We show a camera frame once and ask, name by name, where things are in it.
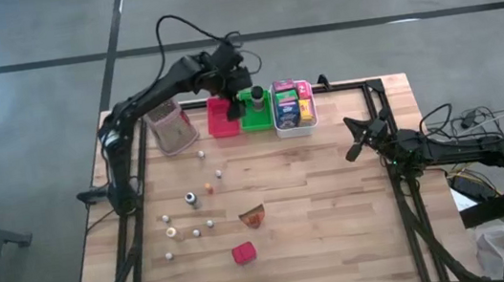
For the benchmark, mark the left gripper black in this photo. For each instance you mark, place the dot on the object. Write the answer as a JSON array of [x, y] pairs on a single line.
[[239, 82]]

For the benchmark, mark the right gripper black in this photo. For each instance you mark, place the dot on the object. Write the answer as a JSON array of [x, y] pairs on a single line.
[[374, 133]]

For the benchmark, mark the spice jar with black lid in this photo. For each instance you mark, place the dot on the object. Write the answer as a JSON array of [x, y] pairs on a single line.
[[257, 93]]

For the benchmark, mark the green Apple Jacks cereal box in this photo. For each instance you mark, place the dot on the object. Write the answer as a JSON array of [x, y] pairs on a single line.
[[286, 97]]

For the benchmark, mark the yellow Corn Pops cereal box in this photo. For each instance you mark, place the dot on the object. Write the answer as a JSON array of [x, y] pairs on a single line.
[[306, 111]]

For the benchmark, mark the blue Frosted Flakes cereal box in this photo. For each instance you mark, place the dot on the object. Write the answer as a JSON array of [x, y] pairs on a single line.
[[288, 115]]

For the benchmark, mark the smoked paprika tin red lid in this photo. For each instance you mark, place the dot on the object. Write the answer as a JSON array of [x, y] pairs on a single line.
[[244, 253]]

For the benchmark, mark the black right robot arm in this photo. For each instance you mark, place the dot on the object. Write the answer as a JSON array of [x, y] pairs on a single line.
[[465, 151]]

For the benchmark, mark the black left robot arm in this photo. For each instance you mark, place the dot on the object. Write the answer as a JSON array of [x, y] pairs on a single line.
[[154, 88]]

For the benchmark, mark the green plastic basket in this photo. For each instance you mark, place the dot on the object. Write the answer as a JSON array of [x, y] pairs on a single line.
[[259, 121]]

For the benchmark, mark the red plastic basket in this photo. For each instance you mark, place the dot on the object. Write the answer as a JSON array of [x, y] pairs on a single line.
[[218, 121]]

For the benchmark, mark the black clamp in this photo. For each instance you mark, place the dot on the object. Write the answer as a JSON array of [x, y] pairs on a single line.
[[323, 81]]

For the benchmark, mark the white plastic basket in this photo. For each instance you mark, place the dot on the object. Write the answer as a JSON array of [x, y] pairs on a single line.
[[296, 131]]

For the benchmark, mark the small white-capped dropper bottle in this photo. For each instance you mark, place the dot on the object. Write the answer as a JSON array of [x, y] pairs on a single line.
[[169, 255], [201, 154]]

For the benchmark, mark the orange bottle with yellow cap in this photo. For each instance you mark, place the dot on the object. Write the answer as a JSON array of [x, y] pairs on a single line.
[[209, 188]]

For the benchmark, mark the dark bottle with black nozzle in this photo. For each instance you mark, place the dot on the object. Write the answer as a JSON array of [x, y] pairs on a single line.
[[192, 199]]

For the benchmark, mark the black power adapter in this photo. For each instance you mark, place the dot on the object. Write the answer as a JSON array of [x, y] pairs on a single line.
[[467, 188]]

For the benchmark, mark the white plastic bag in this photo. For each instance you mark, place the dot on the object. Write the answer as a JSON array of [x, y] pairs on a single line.
[[494, 251]]

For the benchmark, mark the black aluminium table frame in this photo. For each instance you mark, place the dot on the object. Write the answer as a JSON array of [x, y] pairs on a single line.
[[360, 84]]

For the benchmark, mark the metal box grater pink frame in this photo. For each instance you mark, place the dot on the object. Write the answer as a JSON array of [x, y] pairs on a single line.
[[173, 131]]

